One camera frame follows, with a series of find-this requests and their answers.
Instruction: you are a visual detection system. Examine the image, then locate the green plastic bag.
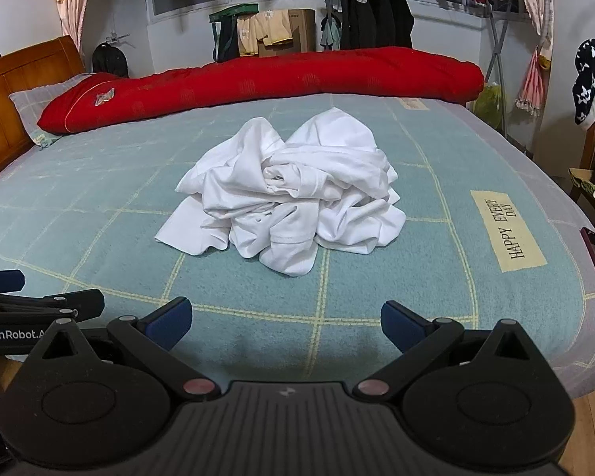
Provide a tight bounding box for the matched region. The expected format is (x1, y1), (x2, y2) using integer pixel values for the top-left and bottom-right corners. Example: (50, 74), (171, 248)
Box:
(473, 84), (507, 132)

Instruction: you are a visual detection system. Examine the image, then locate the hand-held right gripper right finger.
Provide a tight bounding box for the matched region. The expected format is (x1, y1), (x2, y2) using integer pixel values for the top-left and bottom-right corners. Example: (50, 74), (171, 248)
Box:
(352, 300), (546, 400)

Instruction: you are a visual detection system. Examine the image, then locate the navy star-print garment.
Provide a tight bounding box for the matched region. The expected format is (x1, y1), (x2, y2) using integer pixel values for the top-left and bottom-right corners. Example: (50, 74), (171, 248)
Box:
(572, 38), (595, 132)

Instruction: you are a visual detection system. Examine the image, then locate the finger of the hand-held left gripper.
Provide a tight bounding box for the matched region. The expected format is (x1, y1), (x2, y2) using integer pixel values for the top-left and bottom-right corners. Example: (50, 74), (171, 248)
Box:
(0, 288), (106, 319)
(0, 269), (25, 292)

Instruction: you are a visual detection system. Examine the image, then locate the cardboard box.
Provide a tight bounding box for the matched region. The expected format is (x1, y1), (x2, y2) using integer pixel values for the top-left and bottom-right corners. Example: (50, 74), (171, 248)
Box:
(258, 8), (317, 58)

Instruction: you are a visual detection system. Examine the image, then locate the black backpack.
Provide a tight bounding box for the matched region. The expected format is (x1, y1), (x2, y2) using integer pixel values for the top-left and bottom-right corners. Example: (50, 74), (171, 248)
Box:
(92, 42), (130, 79)

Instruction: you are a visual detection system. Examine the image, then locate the white printed sweatshirt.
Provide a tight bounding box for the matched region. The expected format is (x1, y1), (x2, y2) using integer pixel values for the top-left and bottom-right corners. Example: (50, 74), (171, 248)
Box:
(155, 106), (407, 278)

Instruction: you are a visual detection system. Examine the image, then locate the wooden headboard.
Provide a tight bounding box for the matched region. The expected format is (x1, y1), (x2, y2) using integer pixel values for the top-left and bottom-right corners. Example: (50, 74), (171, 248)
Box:
(0, 36), (86, 189)

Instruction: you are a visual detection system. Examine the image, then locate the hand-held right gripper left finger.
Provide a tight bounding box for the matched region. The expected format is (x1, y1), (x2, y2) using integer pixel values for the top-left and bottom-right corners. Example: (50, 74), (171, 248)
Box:
(29, 296), (221, 400)

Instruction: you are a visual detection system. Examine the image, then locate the grey checked pillow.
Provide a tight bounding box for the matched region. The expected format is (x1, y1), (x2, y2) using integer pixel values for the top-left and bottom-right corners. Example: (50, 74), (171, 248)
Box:
(9, 73), (95, 150)

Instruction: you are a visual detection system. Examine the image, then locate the red quilt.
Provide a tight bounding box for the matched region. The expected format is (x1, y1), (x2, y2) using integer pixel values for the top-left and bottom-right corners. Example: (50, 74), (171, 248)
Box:
(37, 46), (485, 134)

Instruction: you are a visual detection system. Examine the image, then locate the grey-green garment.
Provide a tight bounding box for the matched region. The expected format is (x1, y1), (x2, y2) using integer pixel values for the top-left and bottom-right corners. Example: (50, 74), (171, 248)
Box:
(320, 10), (343, 51)

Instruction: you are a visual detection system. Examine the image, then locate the metal drying rack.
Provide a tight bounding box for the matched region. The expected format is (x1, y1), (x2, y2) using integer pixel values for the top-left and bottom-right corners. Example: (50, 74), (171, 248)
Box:
(436, 0), (521, 132)

